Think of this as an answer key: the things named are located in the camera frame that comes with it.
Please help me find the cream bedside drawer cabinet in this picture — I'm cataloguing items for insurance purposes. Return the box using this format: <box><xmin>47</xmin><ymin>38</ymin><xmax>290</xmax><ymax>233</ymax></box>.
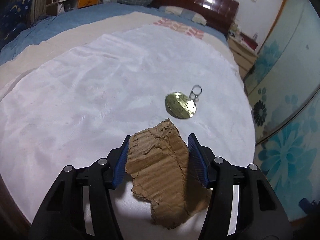
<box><xmin>227</xmin><ymin>36</ymin><xmax>258</xmax><ymax>79</ymax></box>

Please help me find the white woven bed cloth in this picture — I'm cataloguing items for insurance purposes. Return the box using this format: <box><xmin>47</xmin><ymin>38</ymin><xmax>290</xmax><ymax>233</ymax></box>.
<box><xmin>0</xmin><ymin>24</ymin><xmax>256</xmax><ymax>224</ymax></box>

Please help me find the dark red wooden headboard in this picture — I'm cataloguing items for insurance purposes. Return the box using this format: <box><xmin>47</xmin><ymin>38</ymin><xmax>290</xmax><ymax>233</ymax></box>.
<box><xmin>150</xmin><ymin>0</ymin><xmax>239</xmax><ymax>36</ymax></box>

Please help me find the white and blue pillow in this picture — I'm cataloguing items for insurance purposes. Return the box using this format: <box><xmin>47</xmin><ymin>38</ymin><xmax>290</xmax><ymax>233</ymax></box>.
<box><xmin>159</xmin><ymin>6</ymin><xmax>207</xmax><ymax>25</ymax></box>

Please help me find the navy star pattern bedding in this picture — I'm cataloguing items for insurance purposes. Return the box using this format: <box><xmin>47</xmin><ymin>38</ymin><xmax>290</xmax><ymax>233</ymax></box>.
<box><xmin>1</xmin><ymin>0</ymin><xmax>33</xmax><ymax>47</ymax></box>

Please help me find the blue bed sheet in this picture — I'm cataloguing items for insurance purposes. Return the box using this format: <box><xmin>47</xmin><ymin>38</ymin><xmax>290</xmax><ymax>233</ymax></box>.
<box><xmin>1</xmin><ymin>3</ymin><xmax>227</xmax><ymax>64</ymax></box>

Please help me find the beige leaf pattern blanket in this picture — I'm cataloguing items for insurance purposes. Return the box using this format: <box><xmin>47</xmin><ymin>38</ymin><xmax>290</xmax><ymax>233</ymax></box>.
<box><xmin>1</xmin><ymin>12</ymin><xmax>240</xmax><ymax>98</ymax></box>

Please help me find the gold tin can lid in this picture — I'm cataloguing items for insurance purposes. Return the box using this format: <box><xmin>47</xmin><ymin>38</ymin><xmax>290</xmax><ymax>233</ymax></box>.
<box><xmin>165</xmin><ymin>85</ymin><xmax>203</xmax><ymax>119</ymax></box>

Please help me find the blue flower sliding door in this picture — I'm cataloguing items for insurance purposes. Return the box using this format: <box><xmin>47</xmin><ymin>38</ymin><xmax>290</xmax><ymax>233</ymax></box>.
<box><xmin>245</xmin><ymin>0</ymin><xmax>319</xmax><ymax>221</ymax></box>

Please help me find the torn brown cardboard piece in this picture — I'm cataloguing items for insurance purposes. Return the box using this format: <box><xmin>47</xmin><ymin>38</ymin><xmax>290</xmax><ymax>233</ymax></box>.
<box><xmin>125</xmin><ymin>119</ymin><xmax>212</xmax><ymax>229</ymax></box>

